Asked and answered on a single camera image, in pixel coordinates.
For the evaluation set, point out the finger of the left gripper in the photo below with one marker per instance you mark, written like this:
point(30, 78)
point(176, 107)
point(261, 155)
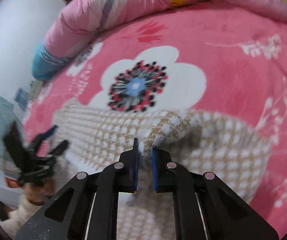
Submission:
point(59, 149)
point(38, 140)

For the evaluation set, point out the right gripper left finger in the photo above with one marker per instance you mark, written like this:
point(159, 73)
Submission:
point(87, 206)

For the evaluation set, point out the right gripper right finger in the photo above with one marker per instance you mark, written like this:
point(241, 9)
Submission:
point(204, 206)

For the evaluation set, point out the beige white houndstooth coat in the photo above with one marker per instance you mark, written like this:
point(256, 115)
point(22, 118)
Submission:
point(200, 141)

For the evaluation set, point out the person's left hand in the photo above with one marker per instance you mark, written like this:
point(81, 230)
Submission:
point(39, 195)

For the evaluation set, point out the blue patterned bag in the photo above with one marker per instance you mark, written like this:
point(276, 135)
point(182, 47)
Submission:
point(22, 98)

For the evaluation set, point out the green patterned mat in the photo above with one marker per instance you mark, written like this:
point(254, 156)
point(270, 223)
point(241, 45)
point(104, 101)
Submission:
point(35, 88)

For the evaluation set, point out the pink and blue duvet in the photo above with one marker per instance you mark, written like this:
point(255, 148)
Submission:
point(80, 22)

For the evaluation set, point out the pink floral bed blanket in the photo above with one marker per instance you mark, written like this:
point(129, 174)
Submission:
point(218, 58)

